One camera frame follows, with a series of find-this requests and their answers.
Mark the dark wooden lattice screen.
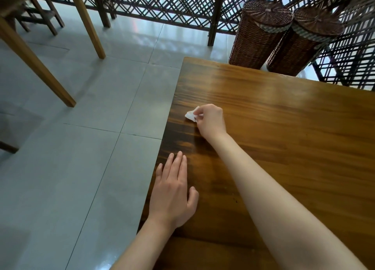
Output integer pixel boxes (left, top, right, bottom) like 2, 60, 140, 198
312, 0, 375, 91
44, 0, 352, 47

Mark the person's right forearm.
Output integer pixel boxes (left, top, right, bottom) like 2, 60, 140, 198
209, 132, 368, 270

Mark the light wooden table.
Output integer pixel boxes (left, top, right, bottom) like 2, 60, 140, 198
0, 0, 107, 108

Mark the brown wicker lidded basket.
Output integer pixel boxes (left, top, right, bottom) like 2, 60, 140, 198
266, 7, 346, 77
228, 0, 293, 70

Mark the dark wooden table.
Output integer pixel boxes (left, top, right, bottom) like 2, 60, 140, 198
137, 57, 375, 270

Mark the person's right hand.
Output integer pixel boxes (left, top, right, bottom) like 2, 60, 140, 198
193, 103, 228, 143

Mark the white napkin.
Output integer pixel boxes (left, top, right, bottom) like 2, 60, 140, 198
184, 106, 204, 123

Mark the person's left hand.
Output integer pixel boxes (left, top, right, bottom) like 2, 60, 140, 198
148, 151, 200, 231

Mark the dark wooden stool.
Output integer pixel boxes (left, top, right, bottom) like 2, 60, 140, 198
14, 0, 66, 36
0, 141, 20, 155

